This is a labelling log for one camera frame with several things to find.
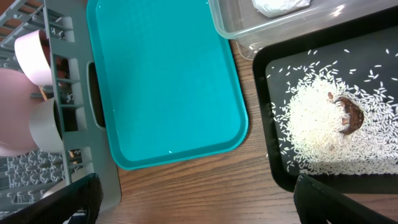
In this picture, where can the black tray bin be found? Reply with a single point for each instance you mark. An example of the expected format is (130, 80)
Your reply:
(347, 184)

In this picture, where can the white rice grains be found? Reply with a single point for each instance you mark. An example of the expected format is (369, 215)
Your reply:
(309, 124)

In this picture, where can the large white plate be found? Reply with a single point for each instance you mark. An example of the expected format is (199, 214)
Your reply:
(16, 106)

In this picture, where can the grey bowl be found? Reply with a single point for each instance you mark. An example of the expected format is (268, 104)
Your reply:
(43, 127)

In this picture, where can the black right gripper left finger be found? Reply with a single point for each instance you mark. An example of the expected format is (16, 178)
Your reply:
(78, 202)

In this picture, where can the small white bowl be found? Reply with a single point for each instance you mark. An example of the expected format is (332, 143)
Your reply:
(33, 59)

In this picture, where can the teal plastic tray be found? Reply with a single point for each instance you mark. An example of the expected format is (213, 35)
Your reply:
(168, 83)

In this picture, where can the white paper cup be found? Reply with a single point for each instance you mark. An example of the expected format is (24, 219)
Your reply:
(75, 177)

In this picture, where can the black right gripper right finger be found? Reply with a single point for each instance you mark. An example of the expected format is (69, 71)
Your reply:
(316, 203)

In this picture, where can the brown food lump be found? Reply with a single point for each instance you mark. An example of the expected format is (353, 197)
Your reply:
(355, 117)

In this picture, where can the clear plastic bin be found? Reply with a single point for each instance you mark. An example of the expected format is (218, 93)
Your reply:
(252, 31)

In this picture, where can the grey dishwasher rack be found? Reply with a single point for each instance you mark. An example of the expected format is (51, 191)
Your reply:
(25, 178)

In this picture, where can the white tissue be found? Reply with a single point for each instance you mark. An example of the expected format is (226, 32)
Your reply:
(274, 8)

